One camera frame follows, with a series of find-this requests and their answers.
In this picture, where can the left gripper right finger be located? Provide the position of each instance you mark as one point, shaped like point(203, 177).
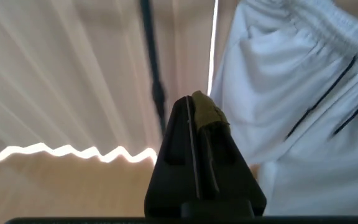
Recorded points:
point(238, 189)

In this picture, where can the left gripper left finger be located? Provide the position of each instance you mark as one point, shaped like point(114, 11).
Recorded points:
point(169, 186)

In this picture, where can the black clothes rack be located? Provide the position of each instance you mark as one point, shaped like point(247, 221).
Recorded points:
point(154, 62)

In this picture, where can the pale grey shorts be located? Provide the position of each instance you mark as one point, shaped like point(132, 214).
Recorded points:
point(275, 93)

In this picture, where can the green garment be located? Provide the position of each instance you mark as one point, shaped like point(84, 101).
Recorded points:
point(208, 110)

